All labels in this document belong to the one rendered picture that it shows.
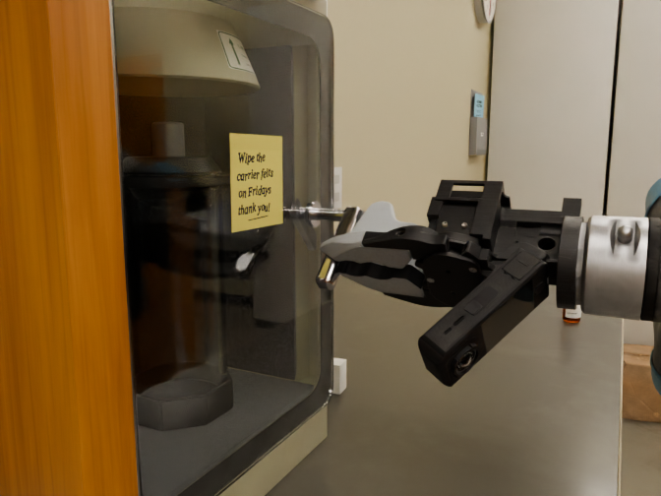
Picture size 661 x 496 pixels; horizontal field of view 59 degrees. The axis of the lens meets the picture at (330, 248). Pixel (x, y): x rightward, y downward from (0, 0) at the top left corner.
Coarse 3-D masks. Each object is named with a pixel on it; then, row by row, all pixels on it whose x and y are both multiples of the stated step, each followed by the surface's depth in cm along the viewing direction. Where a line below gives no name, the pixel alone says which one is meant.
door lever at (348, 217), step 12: (312, 204) 56; (312, 216) 56; (324, 216) 56; (336, 216) 55; (348, 216) 54; (360, 216) 54; (336, 228) 54; (348, 228) 53; (324, 264) 51; (336, 264) 51; (324, 276) 50; (336, 276) 51; (324, 288) 51
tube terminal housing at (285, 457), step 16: (304, 0) 55; (320, 0) 57; (320, 416) 64; (304, 432) 61; (320, 432) 65; (288, 448) 58; (304, 448) 61; (272, 464) 56; (288, 464) 59; (240, 480) 51; (256, 480) 53; (272, 480) 56
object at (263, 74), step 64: (128, 0) 34; (192, 0) 39; (256, 0) 46; (128, 64) 35; (192, 64) 40; (256, 64) 46; (320, 64) 56; (128, 128) 35; (192, 128) 40; (256, 128) 47; (320, 128) 57; (128, 192) 36; (192, 192) 41; (320, 192) 58; (128, 256) 36; (192, 256) 41; (256, 256) 49; (320, 256) 59; (192, 320) 42; (256, 320) 49; (320, 320) 60; (192, 384) 42; (256, 384) 50; (320, 384) 61; (192, 448) 43; (256, 448) 51
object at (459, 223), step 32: (448, 192) 48; (480, 192) 49; (448, 224) 47; (480, 224) 45; (512, 224) 47; (544, 224) 46; (576, 224) 43; (448, 256) 44; (480, 256) 44; (544, 256) 44; (576, 256) 41; (448, 288) 48
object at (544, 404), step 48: (336, 288) 138; (336, 336) 103; (384, 336) 103; (528, 336) 102; (576, 336) 102; (384, 384) 81; (432, 384) 81; (480, 384) 81; (528, 384) 81; (576, 384) 81; (336, 432) 67; (384, 432) 67; (432, 432) 67; (480, 432) 67; (528, 432) 67; (576, 432) 67; (288, 480) 58; (336, 480) 58; (384, 480) 58; (432, 480) 58; (480, 480) 58; (528, 480) 58; (576, 480) 58
